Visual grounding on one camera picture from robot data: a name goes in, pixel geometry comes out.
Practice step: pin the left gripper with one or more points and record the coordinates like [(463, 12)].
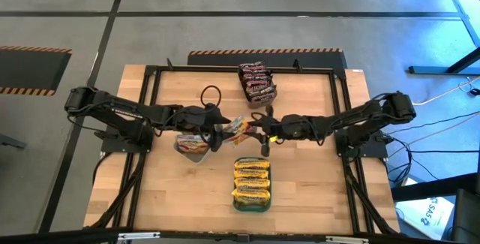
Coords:
[(197, 118)]

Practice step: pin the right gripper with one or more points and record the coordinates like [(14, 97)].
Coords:
[(292, 127)]

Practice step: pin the yellow noodle packet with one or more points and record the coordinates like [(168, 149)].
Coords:
[(240, 129)]

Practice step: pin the black orange fire noodle pack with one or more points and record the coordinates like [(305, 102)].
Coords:
[(257, 78), (252, 65), (259, 86), (255, 71), (262, 94)]

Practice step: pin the yellow creamy chicken ramen pack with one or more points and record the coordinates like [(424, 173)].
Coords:
[(252, 183), (252, 173), (251, 197), (252, 164)]

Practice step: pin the grey plastic bin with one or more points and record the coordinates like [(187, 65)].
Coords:
[(198, 158)]

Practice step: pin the teal green plastic bin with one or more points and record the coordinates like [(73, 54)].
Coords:
[(251, 209)]

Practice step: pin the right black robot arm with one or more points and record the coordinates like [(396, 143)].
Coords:
[(356, 116)]

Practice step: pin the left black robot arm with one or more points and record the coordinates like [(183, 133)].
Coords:
[(123, 110)]

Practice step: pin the black hazard-striped floor mat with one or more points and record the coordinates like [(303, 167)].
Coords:
[(262, 61), (30, 71)]

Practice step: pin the black beam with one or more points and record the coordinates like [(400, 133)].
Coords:
[(431, 189)]

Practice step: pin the white printed cardboard sheet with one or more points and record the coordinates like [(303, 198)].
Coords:
[(425, 212)]

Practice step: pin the grey stand foot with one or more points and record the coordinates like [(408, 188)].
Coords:
[(11, 142)]

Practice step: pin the black box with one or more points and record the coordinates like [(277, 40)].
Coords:
[(467, 217)]

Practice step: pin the black aluminium rig frame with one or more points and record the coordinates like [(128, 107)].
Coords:
[(225, 69)]

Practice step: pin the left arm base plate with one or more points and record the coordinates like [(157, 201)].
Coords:
[(112, 148)]

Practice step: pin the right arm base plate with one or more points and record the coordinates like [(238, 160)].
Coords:
[(378, 151)]

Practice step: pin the silver metal bracket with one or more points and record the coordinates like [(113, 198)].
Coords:
[(138, 235), (347, 240)]

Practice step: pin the black desk frame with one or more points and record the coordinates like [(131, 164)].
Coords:
[(442, 70)]

